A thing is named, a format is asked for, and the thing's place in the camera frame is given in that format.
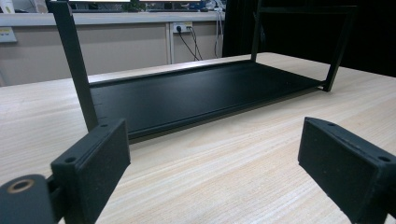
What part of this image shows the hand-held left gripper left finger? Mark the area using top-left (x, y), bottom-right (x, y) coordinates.
top-left (50, 118), bottom-right (132, 224)

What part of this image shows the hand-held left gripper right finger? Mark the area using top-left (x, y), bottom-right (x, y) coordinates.
top-left (297, 116), bottom-right (396, 224)

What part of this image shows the white wall socket yellow label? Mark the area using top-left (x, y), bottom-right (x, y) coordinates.
top-left (0, 26), bottom-right (18, 44)

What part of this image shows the white wall socket with plugs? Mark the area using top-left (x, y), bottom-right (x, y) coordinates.
top-left (171, 21), bottom-right (193, 34)

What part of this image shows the grey counter ledge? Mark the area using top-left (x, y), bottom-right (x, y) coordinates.
top-left (0, 11), bottom-right (226, 28)

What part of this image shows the thin black cable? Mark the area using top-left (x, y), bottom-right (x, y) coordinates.
top-left (187, 26), bottom-right (204, 61)

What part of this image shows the black metal shelf rack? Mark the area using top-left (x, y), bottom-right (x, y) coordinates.
top-left (46, 0), bottom-right (358, 142)

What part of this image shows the black cable with plug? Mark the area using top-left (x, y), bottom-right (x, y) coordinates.
top-left (176, 25), bottom-right (201, 62)

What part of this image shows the white vertical cable duct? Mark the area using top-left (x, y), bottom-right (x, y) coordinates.
top-left (165, 22), bottom-right (175, 65)

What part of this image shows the white cable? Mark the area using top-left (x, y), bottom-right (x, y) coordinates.
top-left (213, 2), bottom-right (226, 59)

